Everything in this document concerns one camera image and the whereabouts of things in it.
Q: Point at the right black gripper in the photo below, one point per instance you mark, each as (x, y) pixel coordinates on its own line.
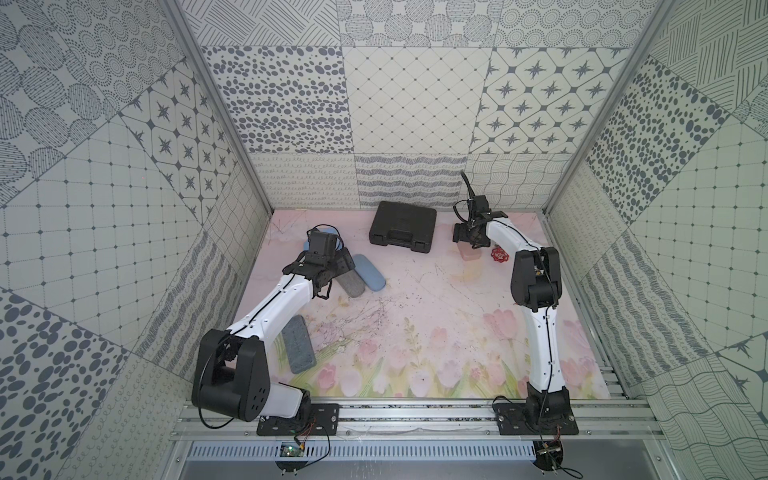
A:
(461, 234)

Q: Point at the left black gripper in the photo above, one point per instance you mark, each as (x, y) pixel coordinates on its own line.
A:
(339, 264)

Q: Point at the blue microfiber cloth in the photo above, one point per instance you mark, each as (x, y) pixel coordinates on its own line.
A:
(326, 228)

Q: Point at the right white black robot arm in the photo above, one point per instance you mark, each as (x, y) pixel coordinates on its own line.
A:
(536, 287)

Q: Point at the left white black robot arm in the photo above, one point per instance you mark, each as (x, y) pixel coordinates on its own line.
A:
(232, 375)

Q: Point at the grey felt eyeglass case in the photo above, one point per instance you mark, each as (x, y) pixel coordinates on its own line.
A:
(351, 283)

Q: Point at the blue eyeglass case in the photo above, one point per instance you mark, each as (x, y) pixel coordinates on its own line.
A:
(370, 275)

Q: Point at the black plastic tool case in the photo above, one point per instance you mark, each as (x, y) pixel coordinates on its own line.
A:
(404, 225)

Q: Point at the dark grey eyeglass case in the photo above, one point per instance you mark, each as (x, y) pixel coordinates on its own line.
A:
(298, 345)

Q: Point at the red valve handwheel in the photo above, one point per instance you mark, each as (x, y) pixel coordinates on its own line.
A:
(499, 255)

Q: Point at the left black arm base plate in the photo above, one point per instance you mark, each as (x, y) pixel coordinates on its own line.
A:
(311, 420)

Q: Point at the aluminium mounting rail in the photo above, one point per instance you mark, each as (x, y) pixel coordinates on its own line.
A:
(413, 419)

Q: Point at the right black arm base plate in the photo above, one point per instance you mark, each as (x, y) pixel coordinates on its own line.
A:
(516, 419)

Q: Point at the white slotted cable duct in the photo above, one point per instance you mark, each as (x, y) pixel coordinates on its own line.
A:
(398, 450)

